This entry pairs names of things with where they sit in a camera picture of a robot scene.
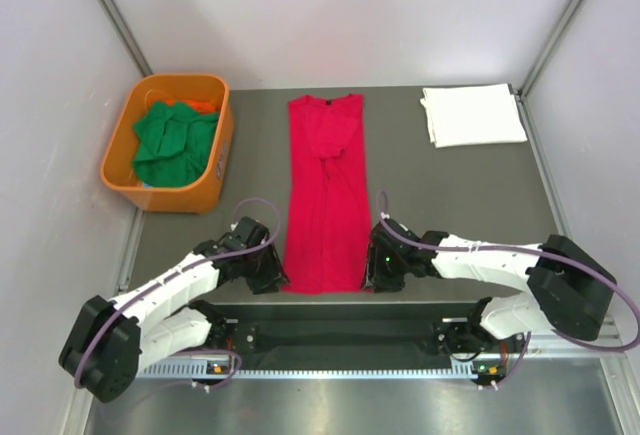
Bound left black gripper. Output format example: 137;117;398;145
241;240;290;294

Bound red polo shirt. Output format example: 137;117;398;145
284;94;371;294

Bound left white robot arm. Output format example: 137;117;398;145
58;217;289;403

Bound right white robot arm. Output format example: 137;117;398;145
363;219;617;351

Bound green t shirt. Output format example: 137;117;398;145
132;100;220;188

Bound folded white t shirt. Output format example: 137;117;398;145
420;83;527;148

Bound orange t shirt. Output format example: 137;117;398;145
166;98;219;114

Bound orange plastic bin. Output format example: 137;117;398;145
100;73;234;214

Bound grey slotted cable duct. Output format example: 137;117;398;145
137;356;500;381

